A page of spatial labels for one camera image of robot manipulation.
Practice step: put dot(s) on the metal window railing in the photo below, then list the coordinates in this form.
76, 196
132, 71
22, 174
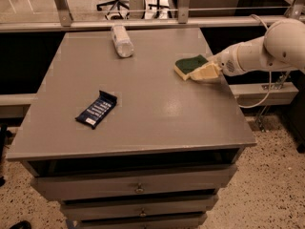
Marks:
82, 15

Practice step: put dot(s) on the middle grey drawer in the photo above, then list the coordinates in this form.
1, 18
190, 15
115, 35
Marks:
140, 208

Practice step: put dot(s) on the top grey drawer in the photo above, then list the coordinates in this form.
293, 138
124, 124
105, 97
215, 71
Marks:
143, 182

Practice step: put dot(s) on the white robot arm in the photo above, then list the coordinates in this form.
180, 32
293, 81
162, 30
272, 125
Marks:
280, 49

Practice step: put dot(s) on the green and yellow sponge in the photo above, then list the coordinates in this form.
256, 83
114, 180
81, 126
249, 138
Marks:
183, 67

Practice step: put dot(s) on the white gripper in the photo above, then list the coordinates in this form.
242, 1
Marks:
227, 63

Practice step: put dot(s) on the grey drawer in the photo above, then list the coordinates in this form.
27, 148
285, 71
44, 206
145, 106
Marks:
185, 220
143, 182
140, 208

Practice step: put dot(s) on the bottom grey drawer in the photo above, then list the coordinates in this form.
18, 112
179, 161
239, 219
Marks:
185, 220

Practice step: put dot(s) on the blue rxbar blueberry wrapper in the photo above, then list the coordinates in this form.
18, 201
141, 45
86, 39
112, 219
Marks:
98, 110

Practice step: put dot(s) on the black shoe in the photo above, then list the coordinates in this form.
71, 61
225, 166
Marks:
24, 224

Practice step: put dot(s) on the grey drawer cabinet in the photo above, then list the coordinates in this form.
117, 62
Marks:
159, 122

